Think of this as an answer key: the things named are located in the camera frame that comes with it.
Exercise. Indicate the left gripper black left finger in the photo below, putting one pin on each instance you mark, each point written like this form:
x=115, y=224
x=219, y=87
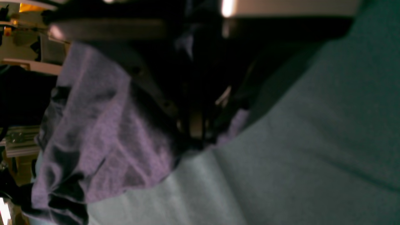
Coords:
x=147, y=75

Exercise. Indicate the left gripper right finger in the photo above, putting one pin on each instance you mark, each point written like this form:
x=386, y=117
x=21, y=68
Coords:
x=250, y=49

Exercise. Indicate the blue-grey heathered T-shirt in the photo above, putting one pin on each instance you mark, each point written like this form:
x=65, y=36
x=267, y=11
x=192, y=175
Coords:
x=109, y=155

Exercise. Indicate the teal table cloth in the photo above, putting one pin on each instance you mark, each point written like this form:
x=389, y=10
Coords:
x=321, y=142

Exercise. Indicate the aluminium frame rail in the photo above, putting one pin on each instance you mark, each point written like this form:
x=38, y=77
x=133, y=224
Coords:
x=20, y=141

